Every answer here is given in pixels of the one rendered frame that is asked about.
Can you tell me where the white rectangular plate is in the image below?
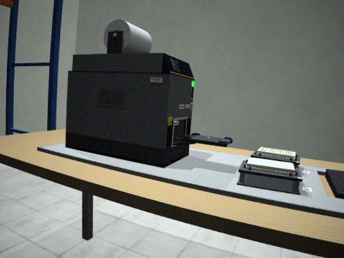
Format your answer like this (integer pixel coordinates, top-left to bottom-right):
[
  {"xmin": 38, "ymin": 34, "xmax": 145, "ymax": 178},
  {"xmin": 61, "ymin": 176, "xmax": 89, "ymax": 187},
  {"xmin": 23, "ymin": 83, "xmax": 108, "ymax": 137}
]
[{"xmin": 246, "ymin": 157, "xmax": 295, "ymax": 176}]

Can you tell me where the white roll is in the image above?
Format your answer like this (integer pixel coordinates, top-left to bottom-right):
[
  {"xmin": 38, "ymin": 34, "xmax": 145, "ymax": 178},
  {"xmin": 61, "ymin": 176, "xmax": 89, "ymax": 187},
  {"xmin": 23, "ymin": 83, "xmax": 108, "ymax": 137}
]
[{"xmin": 104, "ymin": 19, "xmax": 152, "ymax": 53}]

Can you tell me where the white plate with grid of square wells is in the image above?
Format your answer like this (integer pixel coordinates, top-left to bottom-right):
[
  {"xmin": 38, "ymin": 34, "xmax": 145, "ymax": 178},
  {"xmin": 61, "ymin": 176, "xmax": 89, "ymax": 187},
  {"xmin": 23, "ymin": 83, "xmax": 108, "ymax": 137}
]
[{"xmin": 257, "ymin": 147, "xmax": 296, "ymax": 161}]

